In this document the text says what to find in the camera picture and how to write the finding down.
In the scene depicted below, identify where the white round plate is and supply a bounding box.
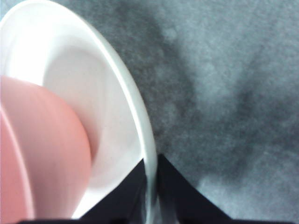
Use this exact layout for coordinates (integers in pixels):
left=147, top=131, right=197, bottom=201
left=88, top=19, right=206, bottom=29
left=0, top=0, right=164, bottom=224

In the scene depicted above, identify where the red ribbed bowl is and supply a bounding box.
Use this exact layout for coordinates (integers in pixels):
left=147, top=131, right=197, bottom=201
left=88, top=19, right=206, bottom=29
left=0, top=76, right=92, bottom=224

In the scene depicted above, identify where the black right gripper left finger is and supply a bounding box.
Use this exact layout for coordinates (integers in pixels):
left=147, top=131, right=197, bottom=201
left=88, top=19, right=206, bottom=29
left=79, top=160, right=147, bottom=221

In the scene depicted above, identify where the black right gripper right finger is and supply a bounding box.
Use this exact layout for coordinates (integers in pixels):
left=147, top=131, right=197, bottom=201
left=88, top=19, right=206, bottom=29
left=158, top=154, right=232, bottom=221

